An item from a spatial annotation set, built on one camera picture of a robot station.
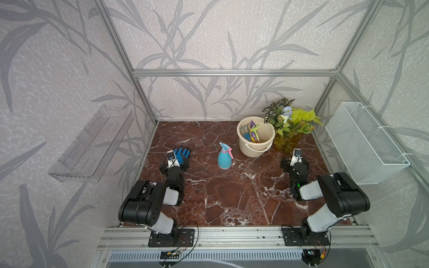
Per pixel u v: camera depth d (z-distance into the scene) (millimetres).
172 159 757
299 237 723
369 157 596
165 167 803
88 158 679
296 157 788
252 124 990
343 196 455
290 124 893
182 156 865
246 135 992
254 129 1006
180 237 732
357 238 752
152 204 452
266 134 973
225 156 883
